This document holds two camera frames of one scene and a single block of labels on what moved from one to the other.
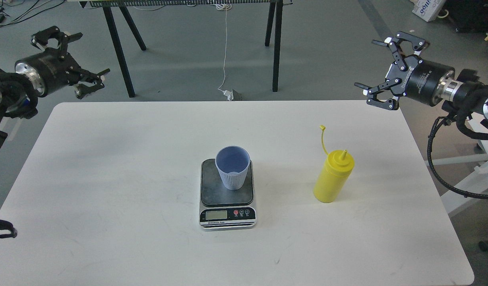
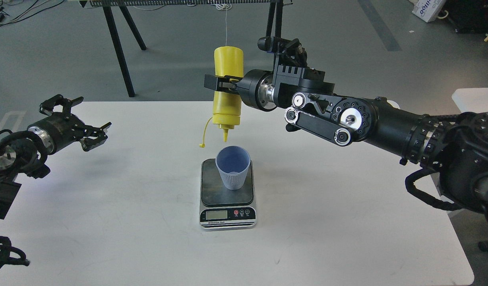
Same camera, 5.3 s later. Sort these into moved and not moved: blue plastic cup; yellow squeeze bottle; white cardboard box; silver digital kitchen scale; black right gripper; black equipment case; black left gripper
Moved: yellow squeeze bottle; black left gripper; black right gripper
Not moved: white cardboard box; blue plastic cup; black equipment case; silver digital kitchen scale
